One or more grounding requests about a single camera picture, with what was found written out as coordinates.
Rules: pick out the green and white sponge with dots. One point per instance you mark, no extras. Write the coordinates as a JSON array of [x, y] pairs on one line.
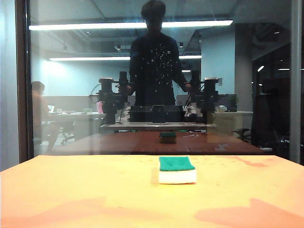
[[177, 171]]

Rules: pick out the large glass window pane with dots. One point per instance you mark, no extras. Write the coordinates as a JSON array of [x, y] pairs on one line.
[[78, 78]]

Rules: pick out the dark brown window frame post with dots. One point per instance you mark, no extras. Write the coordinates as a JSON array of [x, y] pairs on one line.
[[21, 71]]

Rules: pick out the grey window frame post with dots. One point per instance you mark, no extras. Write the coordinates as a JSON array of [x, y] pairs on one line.
[[295, 95]]

